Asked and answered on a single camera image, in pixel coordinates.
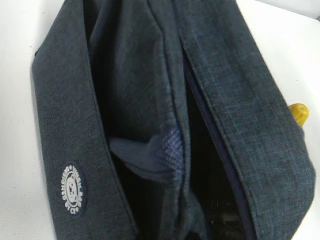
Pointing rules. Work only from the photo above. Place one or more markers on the dark blue fabric bag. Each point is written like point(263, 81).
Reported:
point(159, 120)

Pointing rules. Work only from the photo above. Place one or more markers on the yellow toy item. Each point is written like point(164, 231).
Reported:
point(300, 113)

